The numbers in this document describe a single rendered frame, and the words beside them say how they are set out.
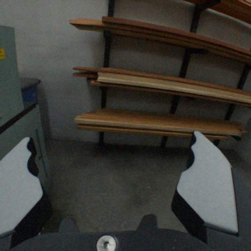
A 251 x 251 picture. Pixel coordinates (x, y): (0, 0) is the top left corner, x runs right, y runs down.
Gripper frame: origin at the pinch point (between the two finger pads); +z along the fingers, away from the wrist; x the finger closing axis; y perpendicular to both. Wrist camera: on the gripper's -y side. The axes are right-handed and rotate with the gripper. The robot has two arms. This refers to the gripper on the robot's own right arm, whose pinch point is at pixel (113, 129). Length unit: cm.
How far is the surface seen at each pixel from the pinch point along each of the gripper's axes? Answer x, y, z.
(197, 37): 73, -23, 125
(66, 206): -52, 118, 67
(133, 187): 14, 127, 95
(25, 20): -105, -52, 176
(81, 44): -41, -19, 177
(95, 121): -25, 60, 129
